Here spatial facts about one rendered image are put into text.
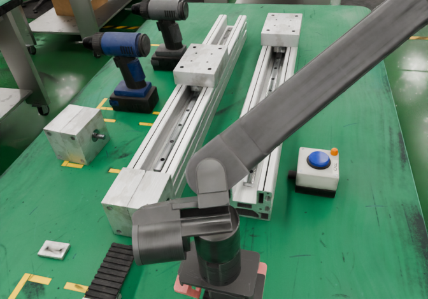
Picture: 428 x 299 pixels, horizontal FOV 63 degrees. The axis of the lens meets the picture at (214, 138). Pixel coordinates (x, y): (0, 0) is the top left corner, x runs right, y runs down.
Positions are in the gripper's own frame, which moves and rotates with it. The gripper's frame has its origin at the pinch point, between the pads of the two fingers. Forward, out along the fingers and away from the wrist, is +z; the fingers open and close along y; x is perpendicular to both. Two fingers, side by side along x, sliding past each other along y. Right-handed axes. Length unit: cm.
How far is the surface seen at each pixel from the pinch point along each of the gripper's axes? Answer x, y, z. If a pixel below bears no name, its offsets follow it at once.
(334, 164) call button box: -29.6, -16.1, -3.0
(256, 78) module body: -56, 4, -5
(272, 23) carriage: -82, 3, -9
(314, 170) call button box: -27.2, -12.4, -2.9
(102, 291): 3.3, 18.9, -0.3
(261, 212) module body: -17.9, -3.3, 0.9
